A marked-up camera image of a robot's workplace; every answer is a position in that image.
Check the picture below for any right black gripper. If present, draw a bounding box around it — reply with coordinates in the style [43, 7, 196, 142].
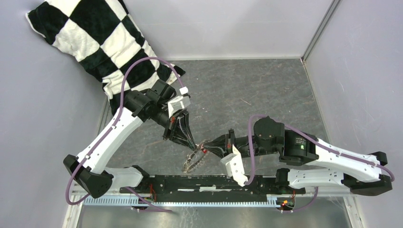
[202, 129, 278, 159]

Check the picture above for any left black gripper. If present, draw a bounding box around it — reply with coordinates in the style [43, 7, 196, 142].
[151, 104, 197, 152]

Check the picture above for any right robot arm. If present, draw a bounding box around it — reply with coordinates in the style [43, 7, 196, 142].
[201, 114, 395, 196]

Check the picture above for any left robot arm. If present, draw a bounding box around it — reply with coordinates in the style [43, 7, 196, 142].
[63, 79, 197, 199]

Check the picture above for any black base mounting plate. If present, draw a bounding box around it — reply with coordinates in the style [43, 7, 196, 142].
[134, 175, 306, 203]

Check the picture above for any black white checkered pillow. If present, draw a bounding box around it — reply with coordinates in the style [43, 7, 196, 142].
[26, 0, 185, 113]

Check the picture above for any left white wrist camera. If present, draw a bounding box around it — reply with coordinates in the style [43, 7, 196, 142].
[167, 95, 191, 118]

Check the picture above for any aluminium frame rail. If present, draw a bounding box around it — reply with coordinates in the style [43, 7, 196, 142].
[63, 187, 363, 228]

